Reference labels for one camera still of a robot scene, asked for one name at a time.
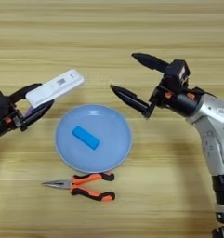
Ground blue rectangular block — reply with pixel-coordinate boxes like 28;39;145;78
72;125;101;151

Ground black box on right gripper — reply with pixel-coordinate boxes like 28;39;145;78
165;59;191;92

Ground white rectangular device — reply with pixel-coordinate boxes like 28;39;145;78
25;68;86;109

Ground purple rectangular block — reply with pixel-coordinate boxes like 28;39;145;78
24;106;35;118

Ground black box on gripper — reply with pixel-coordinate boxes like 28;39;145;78
165;59;191;92
0;91;11;117

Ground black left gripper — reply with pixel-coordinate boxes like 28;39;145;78
0;83;56;140

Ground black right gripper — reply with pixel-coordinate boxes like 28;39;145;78
110;52;207;120

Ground orange black needle-nose pliers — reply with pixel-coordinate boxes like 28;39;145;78
40;171;116;203

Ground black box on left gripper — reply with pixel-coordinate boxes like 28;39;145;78
0;91;11;117

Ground light blue round plate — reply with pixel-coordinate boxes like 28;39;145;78
54;103;133;175

